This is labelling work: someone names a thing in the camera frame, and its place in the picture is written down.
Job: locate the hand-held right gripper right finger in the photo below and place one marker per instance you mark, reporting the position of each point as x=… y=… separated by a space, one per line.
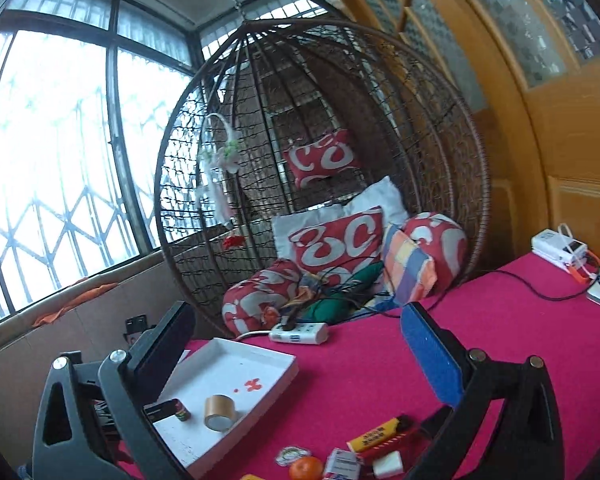
x=430 y=350

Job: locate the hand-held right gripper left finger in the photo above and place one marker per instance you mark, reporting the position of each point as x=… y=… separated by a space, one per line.
x=165 y=345

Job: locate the white shallow tray box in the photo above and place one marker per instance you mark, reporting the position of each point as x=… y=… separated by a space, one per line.
x=230 y=365

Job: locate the black charger adapter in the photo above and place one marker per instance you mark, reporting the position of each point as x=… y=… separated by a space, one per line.
x=410 y=427

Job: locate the orange tangerine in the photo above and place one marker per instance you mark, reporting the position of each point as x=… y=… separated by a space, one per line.
x=306 y=469

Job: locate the black phone holder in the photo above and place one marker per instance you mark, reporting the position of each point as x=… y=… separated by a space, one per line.
x=136 y=327

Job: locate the pink tablecloth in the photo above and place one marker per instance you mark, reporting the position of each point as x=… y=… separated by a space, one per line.
x=370 y=370

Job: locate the small black box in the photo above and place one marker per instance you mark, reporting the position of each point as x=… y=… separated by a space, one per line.
x=160 y=410

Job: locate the brown tape roll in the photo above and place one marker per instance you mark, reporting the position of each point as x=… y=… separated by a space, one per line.
x=217 y=402

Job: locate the colourful striped pillow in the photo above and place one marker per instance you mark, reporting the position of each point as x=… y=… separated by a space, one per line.
x=410 y=270

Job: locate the orange cloth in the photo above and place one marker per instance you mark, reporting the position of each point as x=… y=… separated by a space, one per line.
x=75 y=300

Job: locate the red patterned bolster cushion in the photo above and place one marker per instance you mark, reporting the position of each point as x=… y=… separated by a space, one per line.
x=252 y=295
x=440 y=245

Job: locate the yellow cylindrical battery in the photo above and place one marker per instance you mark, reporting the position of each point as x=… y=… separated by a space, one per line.
x=375 y=435

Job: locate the green cloth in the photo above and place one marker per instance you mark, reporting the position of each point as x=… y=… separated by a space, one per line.
x=330 y=310

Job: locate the white eraser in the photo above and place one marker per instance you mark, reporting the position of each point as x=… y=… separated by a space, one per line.
x=387 y=464

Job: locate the small red flower ornament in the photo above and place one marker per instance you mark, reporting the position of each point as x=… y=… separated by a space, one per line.
x=233 y=242

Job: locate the white power strip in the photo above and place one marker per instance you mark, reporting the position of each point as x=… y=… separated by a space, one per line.
x=305 y=332

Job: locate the square red patterned pillow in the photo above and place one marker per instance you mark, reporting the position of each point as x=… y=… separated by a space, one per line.
x=340 y=240

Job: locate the white power bank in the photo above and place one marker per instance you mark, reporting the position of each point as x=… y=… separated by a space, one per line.
x=555 y=245

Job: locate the red white patterned cushions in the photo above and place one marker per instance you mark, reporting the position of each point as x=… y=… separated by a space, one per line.
x=375 y=195

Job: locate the white dreamcatcher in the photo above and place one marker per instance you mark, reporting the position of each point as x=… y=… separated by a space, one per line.
x=228 y=157

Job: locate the wicker hanging egg chair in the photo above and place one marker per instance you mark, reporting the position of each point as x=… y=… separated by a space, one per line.
x=420 y=135

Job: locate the barred window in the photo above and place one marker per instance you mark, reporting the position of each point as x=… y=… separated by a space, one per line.
x=55 y=160

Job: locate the small red patterned pillow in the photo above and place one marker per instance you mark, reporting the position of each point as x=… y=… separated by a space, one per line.
x=325 y=157

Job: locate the wooden door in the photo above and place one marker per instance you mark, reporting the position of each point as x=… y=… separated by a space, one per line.
x=570 y=125

